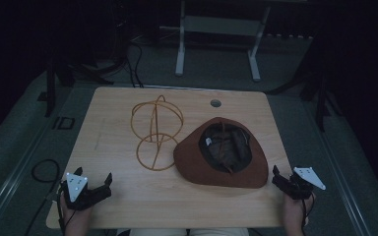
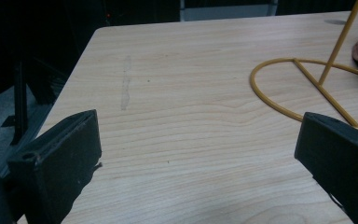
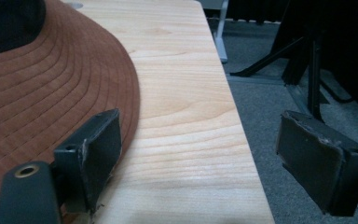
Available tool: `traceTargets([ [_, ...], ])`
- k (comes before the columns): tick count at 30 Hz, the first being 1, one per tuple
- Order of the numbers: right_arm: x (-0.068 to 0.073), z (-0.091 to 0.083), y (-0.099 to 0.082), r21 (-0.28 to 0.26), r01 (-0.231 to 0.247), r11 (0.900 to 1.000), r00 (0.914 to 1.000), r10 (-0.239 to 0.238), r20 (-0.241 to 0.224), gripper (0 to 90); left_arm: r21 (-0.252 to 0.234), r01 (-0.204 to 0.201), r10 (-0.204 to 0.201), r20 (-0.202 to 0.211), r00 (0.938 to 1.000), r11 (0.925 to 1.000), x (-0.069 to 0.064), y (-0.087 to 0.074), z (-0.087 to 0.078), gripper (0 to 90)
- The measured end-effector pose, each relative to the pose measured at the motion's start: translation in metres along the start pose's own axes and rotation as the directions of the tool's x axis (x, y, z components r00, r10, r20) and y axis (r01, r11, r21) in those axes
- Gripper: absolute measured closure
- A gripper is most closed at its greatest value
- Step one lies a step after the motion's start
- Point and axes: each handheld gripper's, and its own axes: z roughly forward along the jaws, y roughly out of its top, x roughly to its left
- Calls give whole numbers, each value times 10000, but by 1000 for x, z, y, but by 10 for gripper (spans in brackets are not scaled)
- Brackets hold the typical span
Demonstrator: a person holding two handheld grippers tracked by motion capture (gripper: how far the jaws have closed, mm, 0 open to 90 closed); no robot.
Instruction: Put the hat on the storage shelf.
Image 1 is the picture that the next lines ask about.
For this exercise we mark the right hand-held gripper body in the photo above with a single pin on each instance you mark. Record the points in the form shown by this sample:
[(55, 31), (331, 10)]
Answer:
[(300, 187)]

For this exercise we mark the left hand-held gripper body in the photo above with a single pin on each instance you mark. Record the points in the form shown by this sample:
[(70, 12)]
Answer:
[(78, 196)]

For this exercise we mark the brown felt hat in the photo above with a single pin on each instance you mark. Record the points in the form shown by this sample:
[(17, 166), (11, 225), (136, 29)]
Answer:
[(190, 160)]

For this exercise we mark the person's left hand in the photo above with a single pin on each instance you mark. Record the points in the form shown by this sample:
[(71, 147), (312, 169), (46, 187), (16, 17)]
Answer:
[(77, 219)]

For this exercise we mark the person's right hand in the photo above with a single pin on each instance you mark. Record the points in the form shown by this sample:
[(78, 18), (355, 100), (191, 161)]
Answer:
[(293, 213)]

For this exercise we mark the black metal stand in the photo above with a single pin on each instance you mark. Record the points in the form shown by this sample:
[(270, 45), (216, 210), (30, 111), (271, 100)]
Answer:
[(321, 108), (50, 91)]

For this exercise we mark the round grey table grommet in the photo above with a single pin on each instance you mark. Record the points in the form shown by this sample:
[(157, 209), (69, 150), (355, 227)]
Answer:
[(215, 103)]

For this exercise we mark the black rectangular floor bracket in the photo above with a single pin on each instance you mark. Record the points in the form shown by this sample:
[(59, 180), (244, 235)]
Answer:
[(66, 123)]

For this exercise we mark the white metal stand frame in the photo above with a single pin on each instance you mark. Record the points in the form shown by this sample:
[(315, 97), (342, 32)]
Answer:
[(221, 25)]

